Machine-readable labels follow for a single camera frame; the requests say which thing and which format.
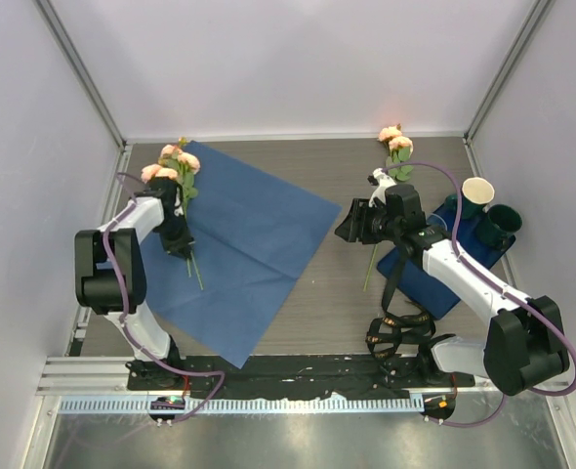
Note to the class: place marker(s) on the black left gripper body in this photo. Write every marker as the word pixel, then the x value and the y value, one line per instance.
pixel 176 236

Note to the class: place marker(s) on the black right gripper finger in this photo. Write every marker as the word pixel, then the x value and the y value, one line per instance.
pixel 360 213
pixel 353 231

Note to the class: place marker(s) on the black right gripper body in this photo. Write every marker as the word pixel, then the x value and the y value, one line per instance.
pixel 384 227

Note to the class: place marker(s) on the large blue wrapping paper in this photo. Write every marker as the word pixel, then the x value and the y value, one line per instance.
pixel 254 236

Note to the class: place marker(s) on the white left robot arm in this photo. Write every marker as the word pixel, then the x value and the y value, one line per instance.
pixel 109 268

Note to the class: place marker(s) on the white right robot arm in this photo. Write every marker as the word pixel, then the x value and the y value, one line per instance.
pixel 524 345

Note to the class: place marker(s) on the clear plastic cup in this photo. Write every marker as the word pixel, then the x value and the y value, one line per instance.
pixel 436 220

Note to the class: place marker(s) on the dark green mug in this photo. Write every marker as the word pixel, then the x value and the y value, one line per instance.
pixel 456 201
pixel 499 224

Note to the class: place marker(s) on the beige paper cup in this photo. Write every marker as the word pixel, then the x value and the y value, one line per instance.
pixel 477 193

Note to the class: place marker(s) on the black printed ribbon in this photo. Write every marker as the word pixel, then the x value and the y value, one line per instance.
pixel 388 332

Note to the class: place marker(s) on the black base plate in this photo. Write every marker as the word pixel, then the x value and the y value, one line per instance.
pixel 293 377

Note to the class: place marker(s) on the aluminium frame rail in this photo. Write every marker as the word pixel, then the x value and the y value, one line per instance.
pixel 102 375

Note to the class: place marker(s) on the slotted cable duct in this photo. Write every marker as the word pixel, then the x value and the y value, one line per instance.
pixel 154 404

